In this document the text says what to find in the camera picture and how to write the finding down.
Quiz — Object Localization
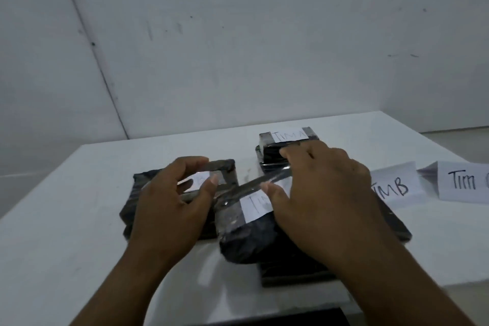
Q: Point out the white label thin writing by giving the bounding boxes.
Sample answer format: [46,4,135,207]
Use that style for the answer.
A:
[271,129,310,144]
[239,178,293,224]

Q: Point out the folded white paper sign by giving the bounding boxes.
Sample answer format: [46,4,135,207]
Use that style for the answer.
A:
[369,161,427,211]
[417,160,489,205]

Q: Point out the white label black bottom line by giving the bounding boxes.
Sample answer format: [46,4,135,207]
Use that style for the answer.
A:
[186,171,211,189]

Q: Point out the thin black wall cable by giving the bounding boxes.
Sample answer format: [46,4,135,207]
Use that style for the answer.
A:
[55,0,130,141]

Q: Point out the small lumpy black package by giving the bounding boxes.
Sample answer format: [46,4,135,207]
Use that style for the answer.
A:
[258,127,322,165]

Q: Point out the person's right forearm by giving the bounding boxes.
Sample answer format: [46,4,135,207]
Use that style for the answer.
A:
[334,236,476,326]

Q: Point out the person's left hand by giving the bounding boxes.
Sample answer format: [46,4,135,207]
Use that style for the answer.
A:
[126,156,219,261]

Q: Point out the large black package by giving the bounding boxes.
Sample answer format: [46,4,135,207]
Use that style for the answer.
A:
[259,196,413,288]

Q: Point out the person's right hand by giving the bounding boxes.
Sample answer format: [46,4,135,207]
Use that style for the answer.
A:
[259,142,387,261]

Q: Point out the person's dark trousers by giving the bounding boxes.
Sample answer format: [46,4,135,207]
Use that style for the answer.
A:
[213,307,352,326]

